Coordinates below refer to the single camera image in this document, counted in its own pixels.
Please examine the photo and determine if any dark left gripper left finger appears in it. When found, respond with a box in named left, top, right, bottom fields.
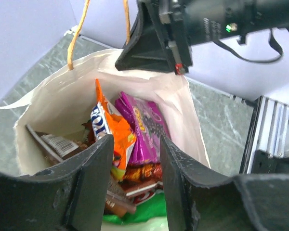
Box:
left=0, top=135, right=114, bottom=231

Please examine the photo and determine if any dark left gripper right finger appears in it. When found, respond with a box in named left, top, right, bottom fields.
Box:
left=160, top=137, right=289, bottom=231

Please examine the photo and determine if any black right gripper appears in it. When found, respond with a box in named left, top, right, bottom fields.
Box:
left=115, top=0, right=192, bottom=75

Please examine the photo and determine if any green Chuba cassava chips bag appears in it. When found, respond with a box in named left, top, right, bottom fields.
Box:
left=103, top=193, right=167, bottom=225

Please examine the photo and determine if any brown snack bag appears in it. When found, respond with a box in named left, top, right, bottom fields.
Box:
left=26, top=125, right=136, bottom=218

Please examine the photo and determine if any red Doritos bag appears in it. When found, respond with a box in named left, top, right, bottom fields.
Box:
left=111, top=164, right=162, bottom=206

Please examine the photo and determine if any purple grape candy bag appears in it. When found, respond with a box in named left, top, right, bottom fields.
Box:
left=115, top=92, right=170, bottom=165

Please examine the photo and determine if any orange snack packet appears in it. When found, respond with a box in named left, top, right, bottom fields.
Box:
left=91, top=79, right=136, bottom=181

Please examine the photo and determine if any beige paper bag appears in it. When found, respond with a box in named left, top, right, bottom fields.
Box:
left=11, top=42, right=210, bottom=176

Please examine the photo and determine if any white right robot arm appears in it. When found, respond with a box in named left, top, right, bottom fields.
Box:
left=115, top=0, right=289, bottom=231

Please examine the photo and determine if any aluminium table frame rail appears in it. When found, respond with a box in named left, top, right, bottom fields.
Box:
left=233, top=96, right=289, bottom=174

